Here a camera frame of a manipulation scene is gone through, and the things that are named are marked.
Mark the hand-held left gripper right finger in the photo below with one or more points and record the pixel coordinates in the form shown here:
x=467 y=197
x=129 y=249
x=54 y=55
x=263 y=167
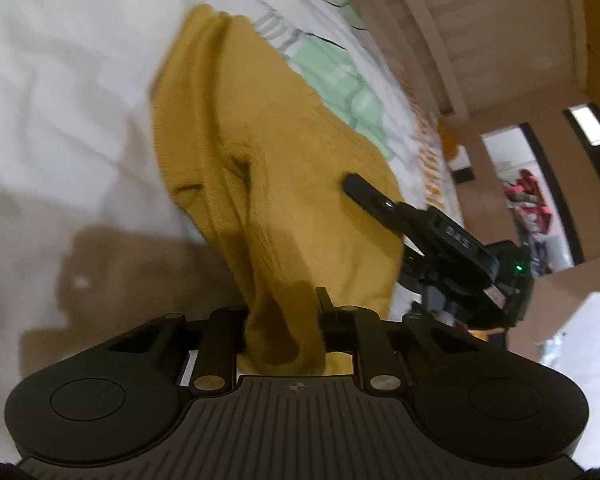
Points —
x=337 y=327

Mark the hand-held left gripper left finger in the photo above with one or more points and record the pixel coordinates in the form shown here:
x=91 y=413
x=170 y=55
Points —
x=225 y=330

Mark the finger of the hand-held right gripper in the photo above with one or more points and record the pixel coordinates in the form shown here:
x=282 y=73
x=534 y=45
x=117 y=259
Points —
x=367 y=195

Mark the mustard yellow knit sweater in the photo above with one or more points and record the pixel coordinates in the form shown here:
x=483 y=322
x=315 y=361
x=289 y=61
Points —
x=280 y=170

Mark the pile of colourful clothes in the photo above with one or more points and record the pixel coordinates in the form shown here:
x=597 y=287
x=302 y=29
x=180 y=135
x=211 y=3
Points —
x=527 y=200

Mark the orange bedsheet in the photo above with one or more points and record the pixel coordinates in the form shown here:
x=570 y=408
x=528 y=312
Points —
x=447 y=140

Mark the white leaf-print duvet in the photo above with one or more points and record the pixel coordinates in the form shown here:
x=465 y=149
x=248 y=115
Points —
x=70 y=85

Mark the black metal frame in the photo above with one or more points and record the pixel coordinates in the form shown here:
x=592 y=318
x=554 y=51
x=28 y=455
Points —
x=550 y=185

